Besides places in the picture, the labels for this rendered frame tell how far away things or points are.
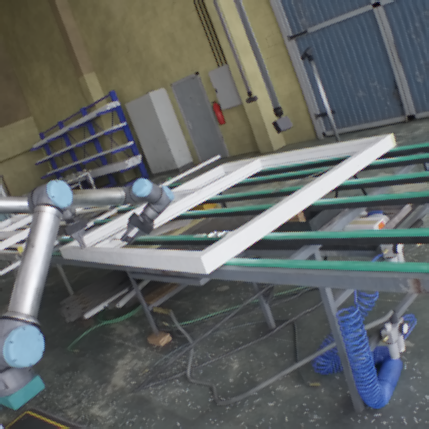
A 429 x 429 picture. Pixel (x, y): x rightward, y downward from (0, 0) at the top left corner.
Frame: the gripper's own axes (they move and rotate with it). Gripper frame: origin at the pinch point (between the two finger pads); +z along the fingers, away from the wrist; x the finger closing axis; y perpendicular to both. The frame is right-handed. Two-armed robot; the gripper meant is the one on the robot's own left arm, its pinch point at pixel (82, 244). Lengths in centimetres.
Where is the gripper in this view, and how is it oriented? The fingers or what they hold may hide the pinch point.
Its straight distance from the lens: 272.3
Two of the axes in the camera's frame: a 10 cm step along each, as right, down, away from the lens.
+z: 3.5, 9.0, 2.4
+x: -7.2, 4.3, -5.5
